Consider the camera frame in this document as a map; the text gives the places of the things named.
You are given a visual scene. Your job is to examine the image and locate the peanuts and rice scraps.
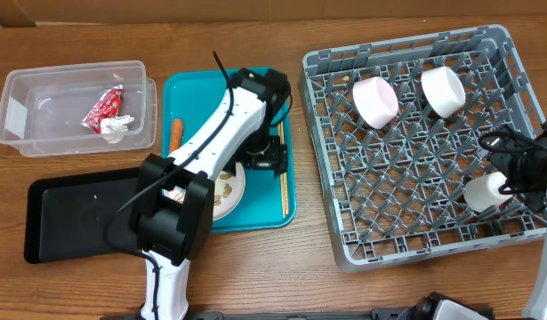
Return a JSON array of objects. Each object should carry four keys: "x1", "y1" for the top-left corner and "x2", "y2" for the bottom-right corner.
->
[{"x1": 173, "y1": 172, "x2": 234, "y2": 208}]

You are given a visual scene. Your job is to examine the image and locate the pink bowl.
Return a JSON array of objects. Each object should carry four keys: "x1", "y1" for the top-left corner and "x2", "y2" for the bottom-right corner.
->
[{"x1": 352, "y1": 76, "x2": 398, "y2": 129}]

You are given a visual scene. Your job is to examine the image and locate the white napkin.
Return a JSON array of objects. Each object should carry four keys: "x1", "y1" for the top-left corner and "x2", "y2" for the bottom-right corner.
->
[{"x1": 101, "y1": 115, "x2": 134, "y2": 144}]

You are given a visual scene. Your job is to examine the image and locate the red snack wrapper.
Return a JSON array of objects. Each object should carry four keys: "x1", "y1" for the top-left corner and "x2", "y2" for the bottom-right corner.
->
[{"x1": 82, "y1": 85, "x2": 124, "y2": 134}]

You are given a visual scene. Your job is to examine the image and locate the white bowl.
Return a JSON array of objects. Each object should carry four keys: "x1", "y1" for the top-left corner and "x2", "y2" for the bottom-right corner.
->
[{"x1": 421, "y1": 67, "x2": 465, "y2": 118}]

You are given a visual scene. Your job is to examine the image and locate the white cup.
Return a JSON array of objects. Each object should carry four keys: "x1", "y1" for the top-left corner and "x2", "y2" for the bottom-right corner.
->
[{"x1": 463, "y1": 172, "x2": 511, "y2": 212}]

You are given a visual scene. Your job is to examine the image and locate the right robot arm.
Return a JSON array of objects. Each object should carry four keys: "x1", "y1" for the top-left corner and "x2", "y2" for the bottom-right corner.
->
[{"x1": 478, "y1": 119, "x2": 547, "y2": 320}]

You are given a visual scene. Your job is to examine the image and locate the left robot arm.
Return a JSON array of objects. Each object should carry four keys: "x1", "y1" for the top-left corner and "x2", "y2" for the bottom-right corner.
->
[{"x1": 129, "y1": 68, "x2": 292, "y2": 319}]

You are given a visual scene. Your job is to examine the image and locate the grey dishwasher rack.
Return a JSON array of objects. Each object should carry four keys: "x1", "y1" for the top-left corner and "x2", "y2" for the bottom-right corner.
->
[{"x1": 300, "y1": 25, "x2": 547, "y2": 273}]

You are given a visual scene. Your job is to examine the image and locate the wooden chopstick right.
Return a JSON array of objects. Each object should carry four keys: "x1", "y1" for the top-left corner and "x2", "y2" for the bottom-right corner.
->
[{"x1": 279, "y1": 119, "x2": 291, "y2": 216}]

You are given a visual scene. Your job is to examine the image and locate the teal serving tray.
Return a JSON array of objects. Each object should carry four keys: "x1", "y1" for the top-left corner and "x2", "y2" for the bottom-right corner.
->
[{"x1": 161, "y1": 69, "x2": 297, "y2": 233}]

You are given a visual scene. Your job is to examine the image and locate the orange carrot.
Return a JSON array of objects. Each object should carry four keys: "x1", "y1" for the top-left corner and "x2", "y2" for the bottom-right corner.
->
[{"x1": 169, "y1": 118, "x2": 184, "y2": 153}]

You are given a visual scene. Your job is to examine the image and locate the clear plastic bin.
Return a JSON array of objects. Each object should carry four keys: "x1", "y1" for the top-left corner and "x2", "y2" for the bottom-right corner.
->
[{"x1": 0, "y1": 60, "x2": 157, "y2": 157}]

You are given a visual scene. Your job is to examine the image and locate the black tray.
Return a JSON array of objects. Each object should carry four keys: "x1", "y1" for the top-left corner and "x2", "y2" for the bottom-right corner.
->
[{"x1": 24, "y1": 168, "x2": 139, "y2": 264}]

